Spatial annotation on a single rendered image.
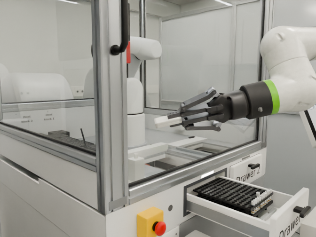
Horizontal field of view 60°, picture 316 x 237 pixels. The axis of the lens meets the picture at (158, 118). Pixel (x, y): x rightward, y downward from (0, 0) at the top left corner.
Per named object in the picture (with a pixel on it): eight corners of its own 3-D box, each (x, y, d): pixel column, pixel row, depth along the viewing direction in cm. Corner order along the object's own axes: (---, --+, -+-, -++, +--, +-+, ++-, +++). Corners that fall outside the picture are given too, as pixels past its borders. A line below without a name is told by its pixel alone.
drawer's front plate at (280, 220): (306, 218, 95) (309, 187, 94) (274, 256, 75) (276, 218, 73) (301, 216, 96) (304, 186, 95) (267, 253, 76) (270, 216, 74)
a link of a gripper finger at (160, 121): (181, 120, 71) (181, 117, 71) (155, 126, 71) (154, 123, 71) (179, 114, 74) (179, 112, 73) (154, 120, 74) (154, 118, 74)
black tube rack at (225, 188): (272, 209, 98) (273, 192, 97) (249, 228, 85) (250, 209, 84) (218, 192, 113) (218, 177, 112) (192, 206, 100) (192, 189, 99)
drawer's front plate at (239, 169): (261, 175, 138) (262, 154, 137) (233, 192, 118) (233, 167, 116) (257, 174, 139) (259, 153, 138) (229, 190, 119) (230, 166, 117)
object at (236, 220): (300, 214, 95) (301, 197, 94) (270, 246, 77) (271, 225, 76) (203, 184, 123) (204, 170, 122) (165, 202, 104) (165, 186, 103)
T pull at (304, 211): (311, 210, 84) (311, 206, 84) (303, 219, 79) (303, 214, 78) (298, 206, 86) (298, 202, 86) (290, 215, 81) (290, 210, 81)
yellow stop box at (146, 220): (165, 233, 82) (165, 210, 81) (148, 243, 77) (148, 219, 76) (153, 227, 85) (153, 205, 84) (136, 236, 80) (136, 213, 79)
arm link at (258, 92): (274, 90, 65) (274, 123, 69) (255, 73, 75) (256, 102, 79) (249, 96, 65) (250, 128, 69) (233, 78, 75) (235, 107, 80)
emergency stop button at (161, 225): (167, 233, 79) (167, 220, 78) (158, 239, 76) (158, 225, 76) (160, 229, 81) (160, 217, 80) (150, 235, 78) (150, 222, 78)
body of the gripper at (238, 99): (239, 110, 77) (207, 117, 78) (237, 82, 73) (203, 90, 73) (249, 123, 71) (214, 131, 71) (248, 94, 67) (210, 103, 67)
